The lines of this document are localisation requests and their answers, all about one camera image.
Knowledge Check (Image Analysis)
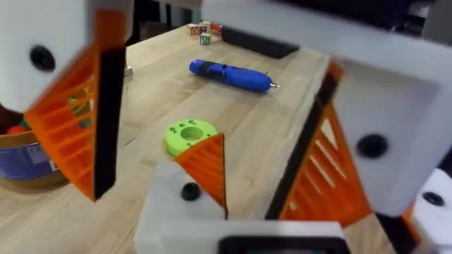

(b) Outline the white orange left gripper left finger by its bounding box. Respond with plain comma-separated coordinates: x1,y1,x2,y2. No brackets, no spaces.
133,133,229,254

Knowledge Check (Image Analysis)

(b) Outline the white orange left gripper right finger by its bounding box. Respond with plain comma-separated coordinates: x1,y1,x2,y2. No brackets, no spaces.
376,168,452,254

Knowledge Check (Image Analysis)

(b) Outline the finger of the white orange right gripper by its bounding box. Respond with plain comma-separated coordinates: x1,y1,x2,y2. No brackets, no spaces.
264,59,452,229
0,0,135,202

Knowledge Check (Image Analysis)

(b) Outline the long black flat box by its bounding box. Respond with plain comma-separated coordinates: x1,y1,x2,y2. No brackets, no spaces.
220,25,300,60

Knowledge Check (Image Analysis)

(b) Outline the green disc with holes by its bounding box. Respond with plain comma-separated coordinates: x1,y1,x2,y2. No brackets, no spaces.
163,119,219,158

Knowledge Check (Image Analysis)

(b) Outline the blue electric screwdriver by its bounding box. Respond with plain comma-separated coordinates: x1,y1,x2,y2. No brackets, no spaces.
189,59,281,95

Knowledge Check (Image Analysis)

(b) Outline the wooden tub with toys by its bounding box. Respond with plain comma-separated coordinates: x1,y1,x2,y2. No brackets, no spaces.
0,102,69,190

